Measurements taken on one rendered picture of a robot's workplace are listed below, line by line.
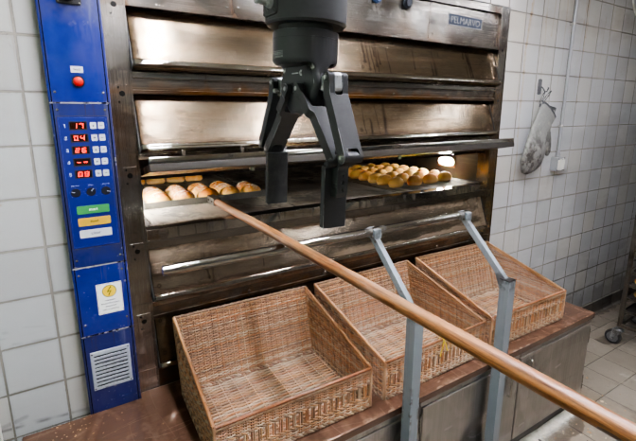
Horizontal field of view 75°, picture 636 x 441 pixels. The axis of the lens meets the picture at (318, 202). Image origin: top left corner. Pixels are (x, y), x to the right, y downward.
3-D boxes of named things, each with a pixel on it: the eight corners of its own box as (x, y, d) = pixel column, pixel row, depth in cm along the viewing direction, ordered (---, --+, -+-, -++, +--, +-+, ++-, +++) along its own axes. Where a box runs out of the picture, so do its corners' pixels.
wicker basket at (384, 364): (310, 340, 185) (310, 282, 180) (404, 308, 215) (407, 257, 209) (383, 404, 145) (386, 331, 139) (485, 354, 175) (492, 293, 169)
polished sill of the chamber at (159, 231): (143, 237, 148) (142, 226, 147) (477, 188, 240) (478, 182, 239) (147, 241, 143) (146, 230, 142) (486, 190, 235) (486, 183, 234)
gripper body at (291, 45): (259, 32, 49) (259, 113, 51) (295, 20, 42) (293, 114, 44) (313, 40, 53) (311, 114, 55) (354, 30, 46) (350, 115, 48)
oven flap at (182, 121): (140, 153, 136) (132, 94, 138) (491, 136, 228) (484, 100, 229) (142, 150, 132) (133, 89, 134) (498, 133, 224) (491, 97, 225)
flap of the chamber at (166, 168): (150, 172, 125) (140, 176, 142) (514, 146, 217) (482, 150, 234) (149, 164, 125) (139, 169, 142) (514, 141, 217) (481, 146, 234)
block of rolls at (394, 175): (329, 174, 268) (330, 166, 267) (387, 168, 292) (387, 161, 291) (394, 188, 217) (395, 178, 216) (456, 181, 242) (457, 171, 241)
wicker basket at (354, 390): (174, 382, 156) (168, 315, 150) (306, 342, 184) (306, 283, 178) (213, 479, 116) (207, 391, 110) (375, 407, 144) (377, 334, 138)
